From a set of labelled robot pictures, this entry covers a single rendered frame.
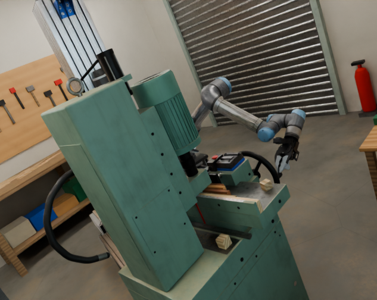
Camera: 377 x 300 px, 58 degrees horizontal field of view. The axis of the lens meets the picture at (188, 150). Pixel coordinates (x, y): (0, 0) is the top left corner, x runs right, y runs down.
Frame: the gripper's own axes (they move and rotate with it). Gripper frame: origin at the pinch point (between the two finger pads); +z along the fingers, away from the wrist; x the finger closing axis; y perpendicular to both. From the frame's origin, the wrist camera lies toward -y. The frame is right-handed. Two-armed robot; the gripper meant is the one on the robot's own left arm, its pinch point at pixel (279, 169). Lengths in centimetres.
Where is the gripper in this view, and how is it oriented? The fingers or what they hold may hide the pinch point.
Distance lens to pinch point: 169.6
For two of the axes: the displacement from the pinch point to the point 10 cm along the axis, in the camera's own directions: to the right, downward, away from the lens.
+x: -6.6, 0.2, 7.5
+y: 6.5, 5.1, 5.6
